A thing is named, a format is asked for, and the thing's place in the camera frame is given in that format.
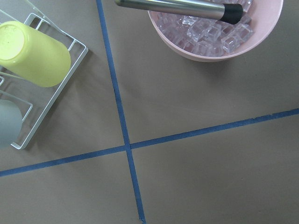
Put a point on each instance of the pink bowl with ice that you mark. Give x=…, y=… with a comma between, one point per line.
x=264, y=17

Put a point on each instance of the yellow cup on rack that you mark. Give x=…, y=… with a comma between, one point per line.
x=33, y=55

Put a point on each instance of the grey cup on rack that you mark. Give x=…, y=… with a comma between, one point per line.
x=10, y=122

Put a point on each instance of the white wire cup rack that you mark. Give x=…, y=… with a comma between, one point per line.
x=34, y=101

